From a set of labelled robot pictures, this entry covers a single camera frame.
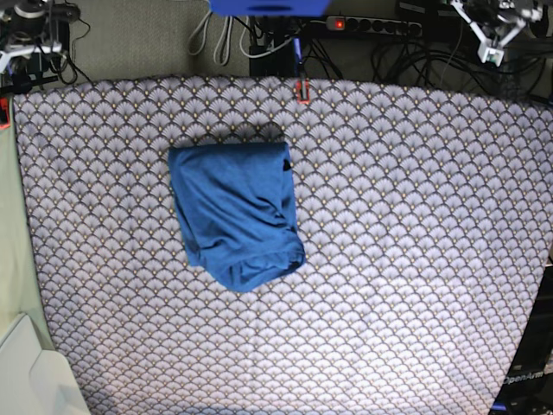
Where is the blue T-shirt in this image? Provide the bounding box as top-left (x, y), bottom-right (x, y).
top-left (168, 142), bottom-right (306, 292)

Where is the black OpenArm base box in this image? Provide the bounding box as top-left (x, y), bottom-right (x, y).
top-left (490, 263), bottom-right (552, 414)

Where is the blue box overhead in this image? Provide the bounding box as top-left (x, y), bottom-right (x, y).
top-left (210, 0), bottom-right (330, 16)

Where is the black power strip red switch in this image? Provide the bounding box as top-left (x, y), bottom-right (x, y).
top-left (323, 16), bottom-right (423, 38)

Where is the grey looped cable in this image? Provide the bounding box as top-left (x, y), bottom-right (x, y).
top-left (187, 12), bottom-right (234, 67)

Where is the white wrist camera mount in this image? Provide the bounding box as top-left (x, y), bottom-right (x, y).
top-left (0, 41), bottom-right (62, 73)
top-left (448, 0), bottom-right (550, 67)

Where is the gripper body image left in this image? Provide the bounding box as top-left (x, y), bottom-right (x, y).
top-left (6, 0), bottom-right (55, 48)

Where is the patterned fan-print tablecloth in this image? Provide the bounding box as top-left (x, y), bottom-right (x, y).
top-left (13, 77), bottom-right (552, 414)

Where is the white plastic bin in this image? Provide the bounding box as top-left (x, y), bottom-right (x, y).
top-left (1, 314), bottom-right (90, 414)

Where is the red and grey clamp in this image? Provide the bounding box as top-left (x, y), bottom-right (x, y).
top-left (296, 79), bottom-right (310, 104)

